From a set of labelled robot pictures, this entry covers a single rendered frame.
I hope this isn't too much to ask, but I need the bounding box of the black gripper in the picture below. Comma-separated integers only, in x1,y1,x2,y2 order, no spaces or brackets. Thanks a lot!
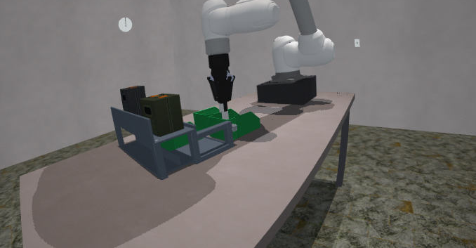
207,53,235,119

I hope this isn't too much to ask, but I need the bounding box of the green bin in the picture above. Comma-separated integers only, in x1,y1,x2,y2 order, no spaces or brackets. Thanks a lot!
193,107,220,129
160,125,202,151
208,109,260,140

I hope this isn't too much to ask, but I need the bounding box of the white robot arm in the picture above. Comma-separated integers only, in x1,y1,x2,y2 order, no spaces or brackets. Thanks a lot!
201,0,336,83

